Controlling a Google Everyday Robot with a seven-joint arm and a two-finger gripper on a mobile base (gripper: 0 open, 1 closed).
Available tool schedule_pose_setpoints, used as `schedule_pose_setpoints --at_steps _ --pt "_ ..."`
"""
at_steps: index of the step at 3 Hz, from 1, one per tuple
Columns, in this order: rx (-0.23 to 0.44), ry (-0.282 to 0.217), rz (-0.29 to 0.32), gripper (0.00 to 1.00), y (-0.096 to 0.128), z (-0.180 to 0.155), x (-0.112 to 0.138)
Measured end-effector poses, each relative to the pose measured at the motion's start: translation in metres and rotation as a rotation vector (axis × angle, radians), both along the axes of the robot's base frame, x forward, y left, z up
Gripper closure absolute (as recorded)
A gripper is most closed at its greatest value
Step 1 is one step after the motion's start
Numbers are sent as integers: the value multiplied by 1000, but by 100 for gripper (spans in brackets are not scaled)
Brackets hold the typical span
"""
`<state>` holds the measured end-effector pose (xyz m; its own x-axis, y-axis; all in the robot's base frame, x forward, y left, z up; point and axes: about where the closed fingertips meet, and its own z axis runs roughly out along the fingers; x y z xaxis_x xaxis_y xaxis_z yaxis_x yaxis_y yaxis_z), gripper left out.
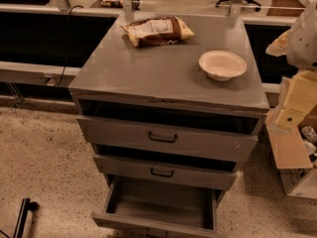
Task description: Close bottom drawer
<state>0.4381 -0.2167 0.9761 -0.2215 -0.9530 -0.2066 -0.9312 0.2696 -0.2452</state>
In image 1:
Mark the grey bottom drawer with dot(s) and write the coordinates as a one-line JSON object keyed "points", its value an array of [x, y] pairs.
{"points": [[159, 210]]}

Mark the grey drawer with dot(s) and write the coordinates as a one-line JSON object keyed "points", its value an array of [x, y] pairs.
{"points": [[163, 172], [159, 210], [175, 140]]}

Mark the grey drawer cabinet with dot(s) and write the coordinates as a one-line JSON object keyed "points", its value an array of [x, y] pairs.
{"points": [[165, 85]]}

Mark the grey middle drawer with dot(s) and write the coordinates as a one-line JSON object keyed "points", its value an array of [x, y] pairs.
{"points": [[163, 172]]}

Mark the grey top drawer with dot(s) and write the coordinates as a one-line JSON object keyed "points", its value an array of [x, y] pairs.
{"points": [[175, 140]]}

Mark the white paper bowl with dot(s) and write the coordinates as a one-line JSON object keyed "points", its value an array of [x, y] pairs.
{"points": [[222, 65]]}

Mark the brown snack bag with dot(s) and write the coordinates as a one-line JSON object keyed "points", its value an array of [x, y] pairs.
{"points": [[158, 31]]}

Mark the open cardboard box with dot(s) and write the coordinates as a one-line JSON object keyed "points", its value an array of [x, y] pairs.
{"points": [[298, 175]]}

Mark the black floor stand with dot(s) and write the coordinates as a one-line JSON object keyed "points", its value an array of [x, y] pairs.
{"points": [[26, 206]]}

